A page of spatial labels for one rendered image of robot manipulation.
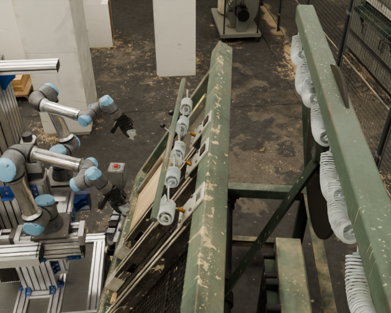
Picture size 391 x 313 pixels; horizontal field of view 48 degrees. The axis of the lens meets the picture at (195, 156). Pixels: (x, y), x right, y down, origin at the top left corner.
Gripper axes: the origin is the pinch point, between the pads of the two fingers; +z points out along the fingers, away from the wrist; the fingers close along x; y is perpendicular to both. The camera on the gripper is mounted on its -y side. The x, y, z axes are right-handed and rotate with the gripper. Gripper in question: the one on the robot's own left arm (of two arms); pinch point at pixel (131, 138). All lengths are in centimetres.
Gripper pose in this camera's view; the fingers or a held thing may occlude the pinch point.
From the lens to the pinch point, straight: 302.8
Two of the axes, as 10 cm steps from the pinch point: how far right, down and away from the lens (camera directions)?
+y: 8.8, -4.1, -2.4
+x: -0.7, -6.1, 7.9
